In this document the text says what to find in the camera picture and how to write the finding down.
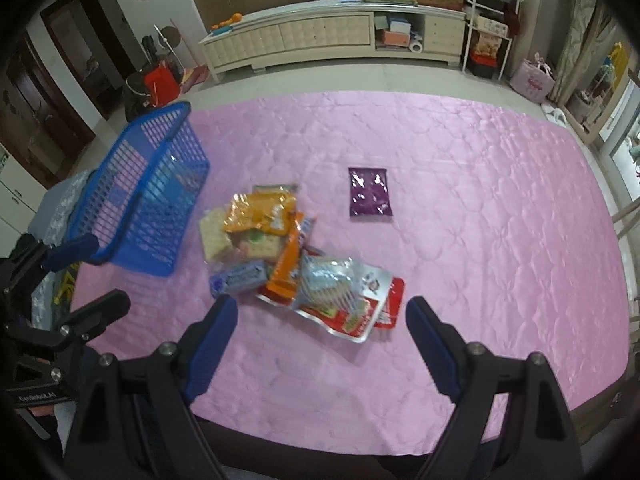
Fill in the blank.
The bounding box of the red snack packet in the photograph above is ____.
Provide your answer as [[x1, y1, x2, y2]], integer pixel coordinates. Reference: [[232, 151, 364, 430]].
[[255, 276, 406, 344]]

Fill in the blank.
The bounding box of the white metal rack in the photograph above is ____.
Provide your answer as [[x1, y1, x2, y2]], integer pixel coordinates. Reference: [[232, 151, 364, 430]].
[[461, 0, 523, 81]]

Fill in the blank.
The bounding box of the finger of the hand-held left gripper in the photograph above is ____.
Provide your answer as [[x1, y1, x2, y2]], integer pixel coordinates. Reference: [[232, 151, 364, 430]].
[[0, 232, 100, 301], [2, 289, 132, 361]]

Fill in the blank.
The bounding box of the white cabinet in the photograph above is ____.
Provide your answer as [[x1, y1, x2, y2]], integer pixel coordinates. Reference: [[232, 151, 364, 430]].
[[0, 145, 48, 246]]

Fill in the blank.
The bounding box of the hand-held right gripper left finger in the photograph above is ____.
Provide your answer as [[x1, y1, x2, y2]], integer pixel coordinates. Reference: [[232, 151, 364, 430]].
[[65, 294, 239, 480]]

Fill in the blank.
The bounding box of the dark wooden door frame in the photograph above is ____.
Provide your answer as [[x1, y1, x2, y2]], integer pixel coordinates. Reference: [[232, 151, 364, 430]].
[[40, 0, 142, 122], [0, 35, 97, 183]]

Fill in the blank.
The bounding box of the purple snack packet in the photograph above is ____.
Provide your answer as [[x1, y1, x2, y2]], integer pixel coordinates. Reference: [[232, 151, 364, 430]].
[[348, 166, 394, 219]]

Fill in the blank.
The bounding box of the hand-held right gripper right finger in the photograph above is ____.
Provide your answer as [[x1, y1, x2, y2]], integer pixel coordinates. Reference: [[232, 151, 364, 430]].
[[405, 296, 586, 480]]

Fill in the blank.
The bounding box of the silver clear biscuit packet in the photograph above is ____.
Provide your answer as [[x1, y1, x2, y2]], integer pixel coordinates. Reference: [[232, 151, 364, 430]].
[[295, 255, 393, 321]]

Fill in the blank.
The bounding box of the clear cracker packet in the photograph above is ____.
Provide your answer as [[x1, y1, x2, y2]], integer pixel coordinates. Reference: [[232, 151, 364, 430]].
[[199, 208, 236, 262]]

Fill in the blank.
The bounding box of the grey floral cloth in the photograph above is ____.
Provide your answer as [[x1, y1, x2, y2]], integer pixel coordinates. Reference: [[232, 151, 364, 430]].
[[30, 170, 101, 251]]

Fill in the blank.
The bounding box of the red bag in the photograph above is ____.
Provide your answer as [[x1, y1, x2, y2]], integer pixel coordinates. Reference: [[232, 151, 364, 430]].
[[144, 67, 180, 108]]

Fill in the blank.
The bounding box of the black bag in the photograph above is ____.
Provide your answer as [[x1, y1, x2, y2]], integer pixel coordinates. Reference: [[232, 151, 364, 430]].
[[122, 72, 156, 121]]

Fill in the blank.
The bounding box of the cream tv cabinet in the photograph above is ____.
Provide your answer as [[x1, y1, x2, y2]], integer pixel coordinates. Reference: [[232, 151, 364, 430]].
[[198, 0, 468, 85]]

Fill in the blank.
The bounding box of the pink bag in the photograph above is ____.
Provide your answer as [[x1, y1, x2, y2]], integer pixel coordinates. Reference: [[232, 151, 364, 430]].
[[509, 57, 556, 105]]

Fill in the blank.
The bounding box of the pink quilted blanket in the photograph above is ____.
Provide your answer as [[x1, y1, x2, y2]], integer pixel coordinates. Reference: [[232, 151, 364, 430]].
[[70, 91, 632, 453]]

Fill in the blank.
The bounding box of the blue biscuit packet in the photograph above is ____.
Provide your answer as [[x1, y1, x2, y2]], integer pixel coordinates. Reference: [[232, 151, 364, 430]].
[[209, 259, 271, 297]]

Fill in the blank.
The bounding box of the pink flat box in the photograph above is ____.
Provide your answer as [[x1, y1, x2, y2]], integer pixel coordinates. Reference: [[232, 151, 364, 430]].
[[180, 66, 208, 93]]

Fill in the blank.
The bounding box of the dark cloth with yellow print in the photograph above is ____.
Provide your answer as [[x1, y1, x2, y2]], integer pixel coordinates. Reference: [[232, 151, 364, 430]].
[[52, 260, 81, 307]]

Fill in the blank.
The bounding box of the orange bar packet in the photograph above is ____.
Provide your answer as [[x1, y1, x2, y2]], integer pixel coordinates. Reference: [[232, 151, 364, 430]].
[[265, 212, 318, 303]]

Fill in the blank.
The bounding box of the blue plastic basket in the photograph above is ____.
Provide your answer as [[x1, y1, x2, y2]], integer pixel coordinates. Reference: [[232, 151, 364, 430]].
[[67, 101, 210, 277]]

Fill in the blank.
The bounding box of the orange snack packet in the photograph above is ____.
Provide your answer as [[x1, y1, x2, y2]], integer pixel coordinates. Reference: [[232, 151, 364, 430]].
[[222, 191, 300, 237]]

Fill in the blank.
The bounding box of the green-edged cracker packet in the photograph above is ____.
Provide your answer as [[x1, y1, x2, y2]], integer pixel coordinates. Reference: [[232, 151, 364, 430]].
[[235, 184, 301, 263]]

